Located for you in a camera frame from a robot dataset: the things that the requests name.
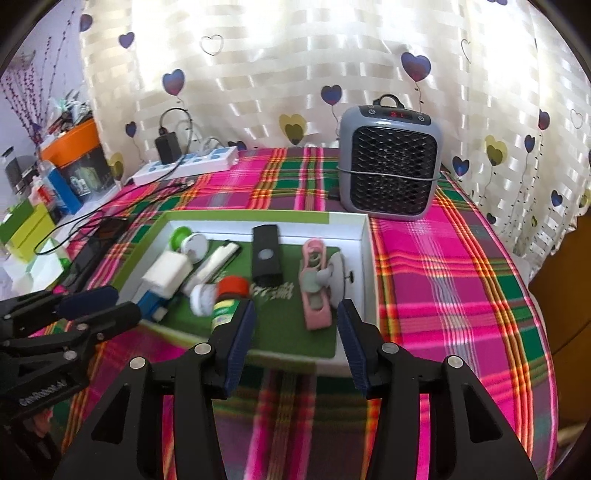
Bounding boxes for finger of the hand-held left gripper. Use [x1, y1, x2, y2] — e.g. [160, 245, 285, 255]
[0, 302, 142, 355]
[0, 285, 120, 324]

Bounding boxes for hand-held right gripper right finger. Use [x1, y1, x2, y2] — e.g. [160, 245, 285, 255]
[336, 298, 539, 480]

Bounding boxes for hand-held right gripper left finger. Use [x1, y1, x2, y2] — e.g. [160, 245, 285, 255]
[64, 299, 258, 480]

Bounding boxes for small blue stick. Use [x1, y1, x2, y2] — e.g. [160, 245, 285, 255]
[137, 290, 168, 322]

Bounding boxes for green and white cardboard box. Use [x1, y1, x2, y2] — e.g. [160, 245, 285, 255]
[110, 210, 380, 370]

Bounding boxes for small white box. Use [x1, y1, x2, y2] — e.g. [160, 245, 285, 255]
[140, 252, 193, 297]

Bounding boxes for brown bottle with red cap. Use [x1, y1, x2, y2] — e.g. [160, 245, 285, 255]
[211, 276, 252, 335]

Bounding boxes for black piece with white buttons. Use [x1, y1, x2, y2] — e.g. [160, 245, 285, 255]
[322, 251, 355, 306]

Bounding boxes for black textured one-button case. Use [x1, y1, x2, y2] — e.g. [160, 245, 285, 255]
[252, 224, 283, 283]

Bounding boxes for silver tube with white cap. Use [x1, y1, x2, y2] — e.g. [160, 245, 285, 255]
[182, 242, 242, 318]

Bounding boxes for black phone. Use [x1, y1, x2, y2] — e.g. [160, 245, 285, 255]
[65, 217, 132, 291]

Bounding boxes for green tissue pack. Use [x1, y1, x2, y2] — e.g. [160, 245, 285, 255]
[4, 237, 72, 296]

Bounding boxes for yellow-green cardboard box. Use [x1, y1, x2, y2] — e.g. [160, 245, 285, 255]
[8, 203, 57, 263]

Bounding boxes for blue carton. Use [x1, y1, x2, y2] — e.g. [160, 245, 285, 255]
[41, 168, 84, 215]

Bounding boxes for dark green cardboard box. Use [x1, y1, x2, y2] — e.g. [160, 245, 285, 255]
[0, 199, 37, 245]

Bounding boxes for pink green plaid tablecloth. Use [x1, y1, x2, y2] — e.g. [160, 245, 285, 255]
[28, 147, 561, 480]

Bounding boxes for glass jar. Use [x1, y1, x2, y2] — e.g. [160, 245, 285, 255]
[0, 147, 24, 190]

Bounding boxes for orange tray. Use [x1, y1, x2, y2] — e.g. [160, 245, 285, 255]
[39, 119, 101, 166]

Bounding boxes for black power adapter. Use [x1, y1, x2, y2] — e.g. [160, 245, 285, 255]
[154, 131, 182, 163]

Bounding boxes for white power strip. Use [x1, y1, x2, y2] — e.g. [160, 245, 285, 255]
[130, 147, 241, 186]

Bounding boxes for grey space heater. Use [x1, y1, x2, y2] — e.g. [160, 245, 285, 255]
[337, 93, 445, 222]

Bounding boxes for pile of assorted small items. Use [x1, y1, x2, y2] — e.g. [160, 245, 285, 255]
[46, 95, 93, 134]

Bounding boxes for purple flower branches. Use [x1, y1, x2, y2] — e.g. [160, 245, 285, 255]
[0, 9, 79, 144]

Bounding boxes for white heart print curtain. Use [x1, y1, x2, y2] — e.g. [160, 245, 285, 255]
[78, 0, 591, 282]

